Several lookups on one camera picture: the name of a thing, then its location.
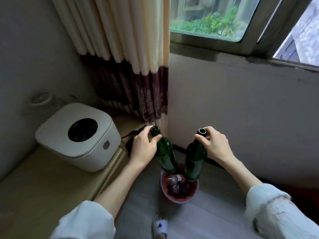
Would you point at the white appliance with round hole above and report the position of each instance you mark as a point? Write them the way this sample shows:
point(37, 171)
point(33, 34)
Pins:
point(62, 151)

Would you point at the green glass bottle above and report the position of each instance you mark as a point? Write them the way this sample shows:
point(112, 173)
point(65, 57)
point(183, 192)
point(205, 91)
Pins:
point(165, 154)
point(195, 161)

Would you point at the striped brown curtain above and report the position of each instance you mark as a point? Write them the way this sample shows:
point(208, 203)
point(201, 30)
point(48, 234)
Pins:
point(124, 34)

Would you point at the person's white left sleeve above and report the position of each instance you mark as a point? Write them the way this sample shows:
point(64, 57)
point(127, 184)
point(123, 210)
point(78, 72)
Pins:
point(84, 221)

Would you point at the person's printed right sleeve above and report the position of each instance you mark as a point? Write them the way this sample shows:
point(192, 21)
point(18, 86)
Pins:
point(279, 214)

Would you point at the grey bin with red liner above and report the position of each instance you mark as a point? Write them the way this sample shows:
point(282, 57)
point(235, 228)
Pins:
point(179, 200)

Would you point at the person's left hand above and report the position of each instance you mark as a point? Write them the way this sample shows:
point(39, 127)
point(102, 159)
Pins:
point(143, 149)

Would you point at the green plants outside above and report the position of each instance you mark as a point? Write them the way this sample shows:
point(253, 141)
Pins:
point(214, 22)

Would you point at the person's left forearm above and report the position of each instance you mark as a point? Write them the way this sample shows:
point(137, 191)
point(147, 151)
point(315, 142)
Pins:
point(119, 189)

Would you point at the person's right hand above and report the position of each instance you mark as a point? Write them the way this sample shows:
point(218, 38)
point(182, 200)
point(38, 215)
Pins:
point(219, 146)

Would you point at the beige wooden cabinet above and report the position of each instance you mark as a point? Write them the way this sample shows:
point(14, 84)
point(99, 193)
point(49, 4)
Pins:
point(37, 191)

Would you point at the grey metal window frame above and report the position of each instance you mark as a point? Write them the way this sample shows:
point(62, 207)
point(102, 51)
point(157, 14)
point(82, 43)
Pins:
point(271, 22)

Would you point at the light blue left slipper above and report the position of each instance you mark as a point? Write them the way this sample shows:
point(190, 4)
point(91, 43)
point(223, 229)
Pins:
point(159, 225)

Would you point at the clear glass jar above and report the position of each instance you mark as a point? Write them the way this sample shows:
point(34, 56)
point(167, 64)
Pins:
point(43, 99)

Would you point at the person's right forearm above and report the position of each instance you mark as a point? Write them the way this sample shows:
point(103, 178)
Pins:
point(244, 176)

